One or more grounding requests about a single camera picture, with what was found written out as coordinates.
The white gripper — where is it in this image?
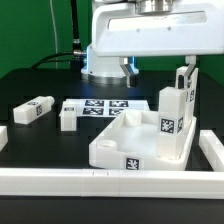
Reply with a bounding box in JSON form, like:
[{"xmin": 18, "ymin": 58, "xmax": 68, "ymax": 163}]
[{"xmin": 92, "ymin": 0, "xmax": 224, "ymax": 88}]

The white desk top tray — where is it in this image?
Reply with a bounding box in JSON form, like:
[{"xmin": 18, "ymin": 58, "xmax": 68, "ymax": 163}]
[{"xmin": 89, "ymin": 110, "xmax": 196, "ymax": 171}]

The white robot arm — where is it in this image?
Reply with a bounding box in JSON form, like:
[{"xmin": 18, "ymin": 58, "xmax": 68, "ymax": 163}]
[{"xmin": 82, "ymin": 0, "xmax": 224, "ymax": 87}]

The white right fence bar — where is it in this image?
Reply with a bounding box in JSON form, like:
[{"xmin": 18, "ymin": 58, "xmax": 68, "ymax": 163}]
[{"xmin": 199, "ymin": 130, "xmax": 224, "ymax": 172}]

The white fence bar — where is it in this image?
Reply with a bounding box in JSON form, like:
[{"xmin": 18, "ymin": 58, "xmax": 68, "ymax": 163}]
[
  {"xmin": 0, "ymin": 168, "xmax": 224, "ymax": 199},
  {"xmin": 199, "ymin": 130, "xmax": 224, "ymax": 172}
]

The white front fence bar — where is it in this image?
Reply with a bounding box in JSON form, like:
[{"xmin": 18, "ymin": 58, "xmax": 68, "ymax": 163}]
[{"xmin": 0, "ymin": 168, "xmax": 224, "ymax": 199}]

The black cable with connector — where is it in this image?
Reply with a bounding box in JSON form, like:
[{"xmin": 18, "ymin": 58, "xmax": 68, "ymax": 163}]
[{"xmin": 31, "ymin": 0, "xmax": 88, "ymax": 70}]

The white marker base plate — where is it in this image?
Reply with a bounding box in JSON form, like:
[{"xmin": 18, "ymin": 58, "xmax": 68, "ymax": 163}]
[{"xmin": 59, "ymin": 99, "xmax": 150, "ymax": 117}]

